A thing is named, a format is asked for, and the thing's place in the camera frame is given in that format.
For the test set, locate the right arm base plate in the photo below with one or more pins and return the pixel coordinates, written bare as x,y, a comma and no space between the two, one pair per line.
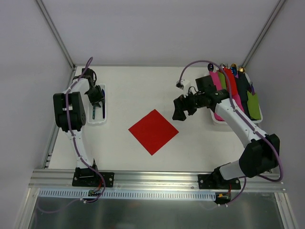
205,181

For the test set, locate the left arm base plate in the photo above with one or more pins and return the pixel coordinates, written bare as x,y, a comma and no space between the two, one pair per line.
107,180

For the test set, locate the green handled spoon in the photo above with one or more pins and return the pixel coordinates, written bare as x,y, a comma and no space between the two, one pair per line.
93,112

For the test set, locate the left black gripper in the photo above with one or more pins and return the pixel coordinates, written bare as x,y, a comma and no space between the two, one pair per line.
97,100

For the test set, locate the pink napkin roll lower left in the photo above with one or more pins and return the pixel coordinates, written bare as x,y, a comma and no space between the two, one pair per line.
218,118

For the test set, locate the dark navy napkin roll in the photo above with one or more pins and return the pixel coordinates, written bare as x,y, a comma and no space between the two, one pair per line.
242,87

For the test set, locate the white tray of rolls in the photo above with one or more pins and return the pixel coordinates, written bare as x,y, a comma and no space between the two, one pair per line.
251,89

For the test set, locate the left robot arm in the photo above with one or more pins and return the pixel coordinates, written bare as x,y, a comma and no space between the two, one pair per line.
83,99

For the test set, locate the green napkin roll left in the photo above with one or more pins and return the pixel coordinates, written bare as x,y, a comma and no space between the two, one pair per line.
222,80

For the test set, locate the left frame post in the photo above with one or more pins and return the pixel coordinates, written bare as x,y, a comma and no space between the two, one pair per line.
48,19

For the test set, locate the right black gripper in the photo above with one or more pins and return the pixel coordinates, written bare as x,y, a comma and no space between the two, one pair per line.
186,105

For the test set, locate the pink napkin roll upper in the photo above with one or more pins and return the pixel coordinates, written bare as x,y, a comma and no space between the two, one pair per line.
216,80

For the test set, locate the right frame post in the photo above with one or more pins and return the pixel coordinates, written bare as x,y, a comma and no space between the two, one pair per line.
263,32

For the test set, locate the green napkin roll right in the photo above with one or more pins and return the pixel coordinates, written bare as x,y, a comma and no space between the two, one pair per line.
253,106

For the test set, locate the green napkin roll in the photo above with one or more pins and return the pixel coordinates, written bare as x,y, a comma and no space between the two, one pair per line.
253,106
222,80

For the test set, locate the pink napkin roll lower right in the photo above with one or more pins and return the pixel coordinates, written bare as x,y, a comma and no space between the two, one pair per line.
237,99

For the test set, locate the white slotted cable duct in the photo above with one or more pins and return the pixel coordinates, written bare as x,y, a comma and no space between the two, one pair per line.
127,194

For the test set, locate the red paper napkin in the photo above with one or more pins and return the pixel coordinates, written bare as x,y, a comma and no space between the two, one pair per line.
153,131

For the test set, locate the frame post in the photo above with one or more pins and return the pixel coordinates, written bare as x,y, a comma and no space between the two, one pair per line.
48,19
263,32

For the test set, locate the white perforated utensil tray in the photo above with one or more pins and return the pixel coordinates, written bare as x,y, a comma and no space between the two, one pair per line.
98,115

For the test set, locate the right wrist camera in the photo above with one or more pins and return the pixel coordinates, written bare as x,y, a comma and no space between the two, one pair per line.
183,84

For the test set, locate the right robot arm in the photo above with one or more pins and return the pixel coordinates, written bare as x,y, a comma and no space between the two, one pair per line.
261,150

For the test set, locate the dark blue knife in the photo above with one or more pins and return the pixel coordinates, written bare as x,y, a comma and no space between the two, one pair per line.
103,104

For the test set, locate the pink napkin roll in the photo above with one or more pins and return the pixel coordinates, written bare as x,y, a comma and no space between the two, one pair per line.
237,99
216,80
218,118

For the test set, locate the red napkin roll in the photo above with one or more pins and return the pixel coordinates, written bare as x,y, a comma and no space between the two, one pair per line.
230,80

